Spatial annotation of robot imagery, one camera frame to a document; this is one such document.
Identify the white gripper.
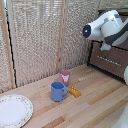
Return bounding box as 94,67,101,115
99,41,113,52

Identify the pink cup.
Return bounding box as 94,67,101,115
59,69,71,87

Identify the white rounded robot base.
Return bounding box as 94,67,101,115
111,107,128,128

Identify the dark brown drawer cabinet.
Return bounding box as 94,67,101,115
87,9,128,82

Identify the yellow block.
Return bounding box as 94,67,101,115
67,86,82,99

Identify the blue mug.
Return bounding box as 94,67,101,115
50,81,70,103

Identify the wide bamboo blind panel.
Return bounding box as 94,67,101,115
7,0,63,88

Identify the white plate with floral rim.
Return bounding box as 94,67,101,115
0,93,35,128

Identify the silver wavy drawer handle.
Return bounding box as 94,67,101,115
96,55,123,68

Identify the brown drawer with wavy handle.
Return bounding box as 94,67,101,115
89,41,128,81

